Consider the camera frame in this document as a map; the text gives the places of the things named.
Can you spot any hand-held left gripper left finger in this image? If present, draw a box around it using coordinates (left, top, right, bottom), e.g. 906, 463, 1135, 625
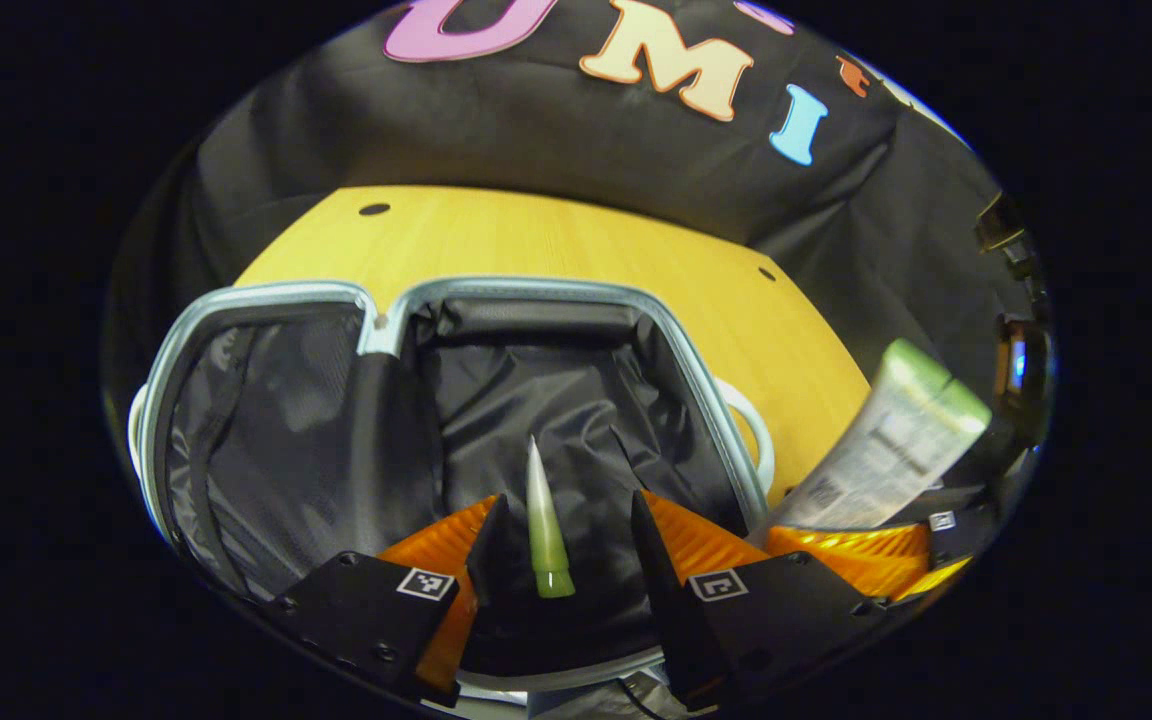
271, 492, 513, 709

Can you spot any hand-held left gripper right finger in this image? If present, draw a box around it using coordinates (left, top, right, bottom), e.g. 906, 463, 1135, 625
629, 488, 887, 716

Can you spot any pale green cream tube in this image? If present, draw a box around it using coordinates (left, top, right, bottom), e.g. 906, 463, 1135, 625
526, 435, 577, 599

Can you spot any white green label cream tube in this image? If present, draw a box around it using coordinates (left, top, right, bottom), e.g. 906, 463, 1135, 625
769, 338, 993, 531

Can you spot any white hard-shell suitcase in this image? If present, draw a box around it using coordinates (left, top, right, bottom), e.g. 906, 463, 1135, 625
126, 275, 777, 720

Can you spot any black backdrop cloth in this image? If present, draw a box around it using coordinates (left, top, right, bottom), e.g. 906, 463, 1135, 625
106, 0, 1047, 481

